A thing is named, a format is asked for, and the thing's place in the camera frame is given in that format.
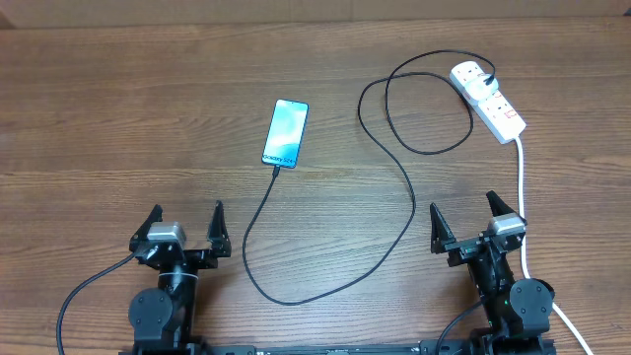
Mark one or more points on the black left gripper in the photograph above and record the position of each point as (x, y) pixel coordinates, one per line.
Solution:
(220, 248)

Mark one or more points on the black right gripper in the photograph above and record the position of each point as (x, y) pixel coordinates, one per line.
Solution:
(443, 241)

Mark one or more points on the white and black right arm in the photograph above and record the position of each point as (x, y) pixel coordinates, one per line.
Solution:
(517, 311)

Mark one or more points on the white charger adapter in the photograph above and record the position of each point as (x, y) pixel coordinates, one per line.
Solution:
(481, 88)

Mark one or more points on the white power strip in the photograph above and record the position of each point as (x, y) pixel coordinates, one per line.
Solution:
(496, 112)

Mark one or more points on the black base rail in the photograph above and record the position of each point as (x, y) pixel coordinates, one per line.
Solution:
(374, 348)

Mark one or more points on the Samsung Galaxy smartphone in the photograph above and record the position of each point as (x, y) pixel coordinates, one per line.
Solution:
(285, 134)

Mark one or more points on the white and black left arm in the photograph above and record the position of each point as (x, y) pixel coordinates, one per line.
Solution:
(162, 317)

